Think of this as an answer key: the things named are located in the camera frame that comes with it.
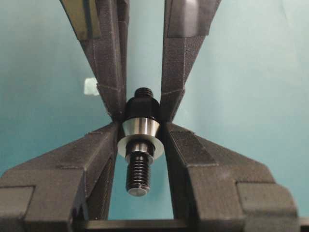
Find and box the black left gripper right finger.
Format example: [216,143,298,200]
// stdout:
[162,123,299,232]

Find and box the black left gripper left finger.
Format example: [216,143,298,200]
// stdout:
[0,122,119,232]

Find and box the teal table mat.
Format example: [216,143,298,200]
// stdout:
[0,0,309,217]

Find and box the silver conical washer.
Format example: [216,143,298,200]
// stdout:
[117,117,164,159]

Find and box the black threaded steel shaft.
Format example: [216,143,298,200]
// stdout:
[125,87,159,197]

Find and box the small white tape piece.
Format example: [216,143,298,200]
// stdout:
[84,77,99,96]

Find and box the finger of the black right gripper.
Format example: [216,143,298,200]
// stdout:
[61,0,128,121]
[160,0,221,121]

